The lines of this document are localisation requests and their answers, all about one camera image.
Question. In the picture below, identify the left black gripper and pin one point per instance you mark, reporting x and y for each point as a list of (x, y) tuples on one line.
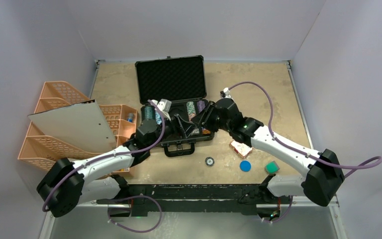
[(183, 123)]

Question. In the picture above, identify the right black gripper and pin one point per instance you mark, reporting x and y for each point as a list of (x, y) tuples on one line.
[(205, 117)]

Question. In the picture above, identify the purple chip stack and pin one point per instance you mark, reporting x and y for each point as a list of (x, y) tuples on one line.
[(200, 106)]

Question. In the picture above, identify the light blue chip stack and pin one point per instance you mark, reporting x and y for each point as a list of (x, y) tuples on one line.
[(158, 118)]

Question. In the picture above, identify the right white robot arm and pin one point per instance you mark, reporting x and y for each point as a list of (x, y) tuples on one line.
[(320, 173)]

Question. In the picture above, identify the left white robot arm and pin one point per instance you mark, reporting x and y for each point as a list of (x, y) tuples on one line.
[(62, 186)]

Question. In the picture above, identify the black poker set case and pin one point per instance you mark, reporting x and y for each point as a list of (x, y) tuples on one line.
[(179, 80)]

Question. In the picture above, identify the red white chip stack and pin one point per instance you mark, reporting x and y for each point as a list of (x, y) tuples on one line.
[(196, 131)]

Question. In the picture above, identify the dark green chip stack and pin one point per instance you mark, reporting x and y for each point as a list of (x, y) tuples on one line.
[(149, 113)]

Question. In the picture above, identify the black white chip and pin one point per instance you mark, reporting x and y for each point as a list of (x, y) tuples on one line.
[(209, 161)]

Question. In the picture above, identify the red playing card deck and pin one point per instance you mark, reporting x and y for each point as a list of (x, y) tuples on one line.
[(241, 149)]

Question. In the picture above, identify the orange plastic desk organizer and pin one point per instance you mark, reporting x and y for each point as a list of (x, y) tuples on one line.
[(122, 120)]

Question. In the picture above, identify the blue round button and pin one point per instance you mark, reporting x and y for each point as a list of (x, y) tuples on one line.
[(245, 166)]

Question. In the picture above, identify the green dealer block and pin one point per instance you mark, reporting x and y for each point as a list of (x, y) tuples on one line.
[(272, 167)]

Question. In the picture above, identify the grey flat board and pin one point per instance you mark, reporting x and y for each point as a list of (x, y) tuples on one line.
[(82, 125)]

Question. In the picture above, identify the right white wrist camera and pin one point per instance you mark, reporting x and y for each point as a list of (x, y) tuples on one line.
[(225, 93)]

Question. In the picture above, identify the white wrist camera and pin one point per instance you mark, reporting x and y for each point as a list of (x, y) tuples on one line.
[(225, 93), (164, 106)]

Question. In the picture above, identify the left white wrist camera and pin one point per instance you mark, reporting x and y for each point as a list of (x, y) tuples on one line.
[(164, 106)]

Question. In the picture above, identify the black base frame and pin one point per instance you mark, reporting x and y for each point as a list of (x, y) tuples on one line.
[(246, 199)]

